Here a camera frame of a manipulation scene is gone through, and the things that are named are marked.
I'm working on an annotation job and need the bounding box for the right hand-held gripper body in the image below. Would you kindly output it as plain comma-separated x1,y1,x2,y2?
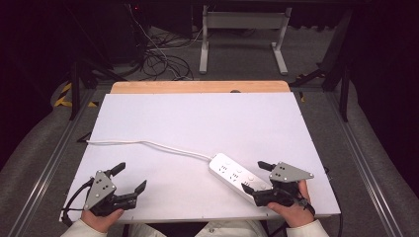
252,161,315,209

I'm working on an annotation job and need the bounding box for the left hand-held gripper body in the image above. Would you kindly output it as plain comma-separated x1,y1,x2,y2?
83,169,138,217

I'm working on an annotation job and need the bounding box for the white power strip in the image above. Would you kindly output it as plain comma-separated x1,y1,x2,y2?
208,152,275,207

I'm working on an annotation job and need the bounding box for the person's left hand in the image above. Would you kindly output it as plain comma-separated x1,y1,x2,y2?
80,207,126,234

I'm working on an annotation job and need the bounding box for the person's right hand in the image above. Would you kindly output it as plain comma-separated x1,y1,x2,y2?
266,179,316,229

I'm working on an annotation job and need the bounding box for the wooden table with white board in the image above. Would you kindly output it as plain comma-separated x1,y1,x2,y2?
58,80,342,225

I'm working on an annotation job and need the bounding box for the yellow black hazard tape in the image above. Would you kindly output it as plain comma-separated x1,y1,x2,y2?
53,82,99,109

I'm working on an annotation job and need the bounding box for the black metal stand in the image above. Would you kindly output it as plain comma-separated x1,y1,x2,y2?
63,6,127,121
290,8,354,122

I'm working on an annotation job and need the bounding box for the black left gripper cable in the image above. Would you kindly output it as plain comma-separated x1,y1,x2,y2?
60,177,96,228

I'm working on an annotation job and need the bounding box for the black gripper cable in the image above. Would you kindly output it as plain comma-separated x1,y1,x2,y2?
295,196,344,237
60,177,96,228

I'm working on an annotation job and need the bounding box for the white power strip cable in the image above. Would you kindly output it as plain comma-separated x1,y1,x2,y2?
86,139,213,162

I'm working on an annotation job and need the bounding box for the aluminium floor rail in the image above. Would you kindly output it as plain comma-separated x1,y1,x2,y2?
324,90,404,237
8,88,97,237

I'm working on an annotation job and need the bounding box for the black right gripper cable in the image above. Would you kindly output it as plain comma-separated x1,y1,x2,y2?
295,196,344,237

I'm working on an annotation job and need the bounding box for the tangle of black floor cables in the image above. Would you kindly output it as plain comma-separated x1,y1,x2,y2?
125,3,218,82

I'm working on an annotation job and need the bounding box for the white metal desk frame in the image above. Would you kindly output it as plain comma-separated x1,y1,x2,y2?
199,4,293,76

